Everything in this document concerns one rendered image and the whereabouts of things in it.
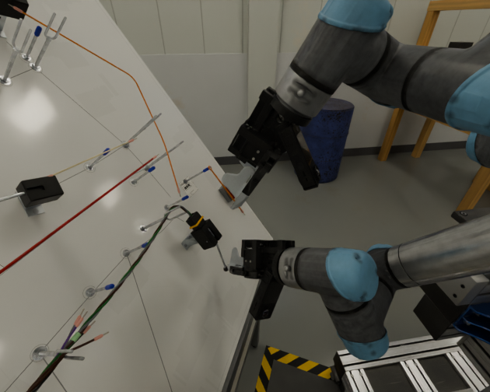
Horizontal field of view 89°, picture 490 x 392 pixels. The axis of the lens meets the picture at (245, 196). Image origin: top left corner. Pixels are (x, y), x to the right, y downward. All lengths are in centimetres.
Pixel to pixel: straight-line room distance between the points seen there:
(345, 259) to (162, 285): 39
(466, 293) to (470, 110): 51
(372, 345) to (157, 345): 40
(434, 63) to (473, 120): 8
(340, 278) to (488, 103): 26
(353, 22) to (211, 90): 273
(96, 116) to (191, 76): 238
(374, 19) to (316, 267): 33
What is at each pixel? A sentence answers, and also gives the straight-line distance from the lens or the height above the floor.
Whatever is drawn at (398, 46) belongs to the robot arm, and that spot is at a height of 154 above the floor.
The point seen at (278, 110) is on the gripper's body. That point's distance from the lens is 39.
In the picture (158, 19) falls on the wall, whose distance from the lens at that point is 301.
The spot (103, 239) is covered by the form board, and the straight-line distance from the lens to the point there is 57.
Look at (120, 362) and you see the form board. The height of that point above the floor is 108.
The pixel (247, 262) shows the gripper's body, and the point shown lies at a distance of 56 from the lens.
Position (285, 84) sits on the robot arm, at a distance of 38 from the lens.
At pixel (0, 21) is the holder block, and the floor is 157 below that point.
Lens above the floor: 157
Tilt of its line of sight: 35 degrees down
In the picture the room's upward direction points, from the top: straight up
